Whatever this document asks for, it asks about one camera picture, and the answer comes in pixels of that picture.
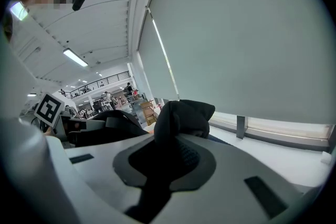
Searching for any grey roller blind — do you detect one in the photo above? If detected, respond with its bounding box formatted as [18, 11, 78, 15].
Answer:
[146, 0, 335, 125]
[138, 12, 181, 101]

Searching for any wooden shelf rack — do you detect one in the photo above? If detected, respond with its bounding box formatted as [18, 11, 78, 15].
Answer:
[140, 100, 158, 126]

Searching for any black balcony railing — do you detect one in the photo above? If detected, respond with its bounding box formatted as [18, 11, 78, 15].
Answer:
[62, 70, 131, 99]

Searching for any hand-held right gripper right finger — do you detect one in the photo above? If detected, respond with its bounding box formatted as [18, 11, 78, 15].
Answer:
[149, 133, 305, 224]

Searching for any long ceiling light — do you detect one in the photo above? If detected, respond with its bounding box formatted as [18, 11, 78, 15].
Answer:
[62, 48, 89, 68]
[9, 1, 29, 22]

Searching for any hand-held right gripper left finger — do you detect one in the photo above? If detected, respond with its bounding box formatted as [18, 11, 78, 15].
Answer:
[64, 135, 171, 224]

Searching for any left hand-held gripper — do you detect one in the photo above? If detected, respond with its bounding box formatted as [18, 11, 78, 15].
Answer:
[31, 92, 144, 146]

